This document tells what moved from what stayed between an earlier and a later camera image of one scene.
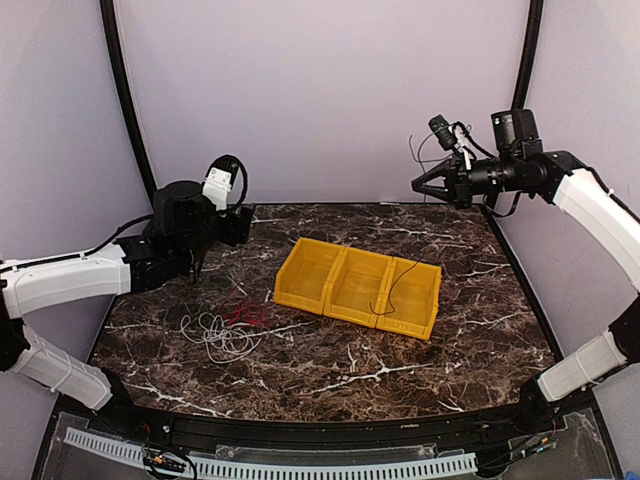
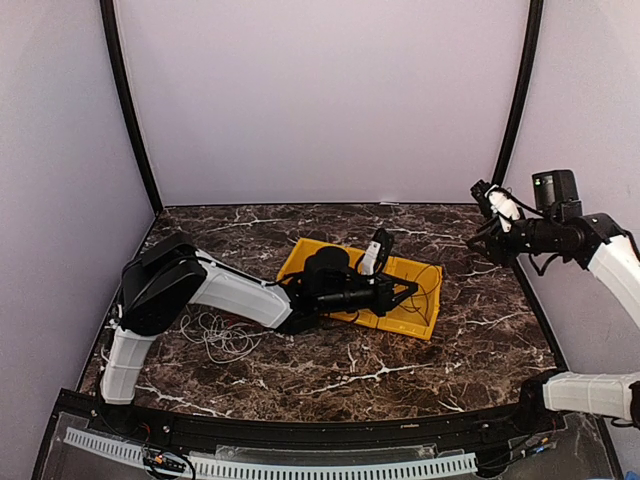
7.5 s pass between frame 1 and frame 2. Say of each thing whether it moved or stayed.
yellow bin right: stayed
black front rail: stayed
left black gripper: moved
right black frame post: stayed
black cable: moved
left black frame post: stayed
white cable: stayed
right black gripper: moved
